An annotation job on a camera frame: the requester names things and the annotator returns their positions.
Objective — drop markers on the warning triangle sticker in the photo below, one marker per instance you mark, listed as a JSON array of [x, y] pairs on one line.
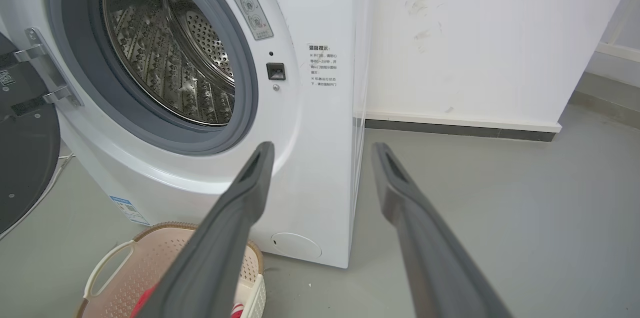
[[245, 0]]

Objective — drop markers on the beige perforated laundry basket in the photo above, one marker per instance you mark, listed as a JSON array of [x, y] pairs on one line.
[[125, 278]]

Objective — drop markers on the dark washing machine door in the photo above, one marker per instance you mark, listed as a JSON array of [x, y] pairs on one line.
[[25, 168]]

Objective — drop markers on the black door latch socket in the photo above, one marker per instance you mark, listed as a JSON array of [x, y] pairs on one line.
[[276, 71]]

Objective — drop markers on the white front-load washing machine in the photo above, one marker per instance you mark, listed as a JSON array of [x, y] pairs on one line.
[[320, 157]]

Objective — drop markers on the grey rubber door gasket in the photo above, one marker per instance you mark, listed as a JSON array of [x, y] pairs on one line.
[[80, 67]]

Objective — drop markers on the stainless steel washing machine drum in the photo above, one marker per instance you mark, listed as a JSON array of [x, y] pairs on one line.
[[165, 52]]

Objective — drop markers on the chrome door hinge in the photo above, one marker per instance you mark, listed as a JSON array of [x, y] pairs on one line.
[[47, 70]]

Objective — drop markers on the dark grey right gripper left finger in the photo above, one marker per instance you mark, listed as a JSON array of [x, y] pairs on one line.
[[215, 253]]

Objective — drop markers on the red cloth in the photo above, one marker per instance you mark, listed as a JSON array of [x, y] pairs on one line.
[[143, 303]]

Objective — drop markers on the blue energy label sticker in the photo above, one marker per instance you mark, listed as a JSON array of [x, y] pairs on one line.
[[129, 210]]

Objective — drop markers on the round white filter cover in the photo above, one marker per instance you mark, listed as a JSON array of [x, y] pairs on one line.
[[296, 246]]

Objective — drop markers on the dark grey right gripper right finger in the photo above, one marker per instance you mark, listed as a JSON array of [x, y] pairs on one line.
[[435, 263]]

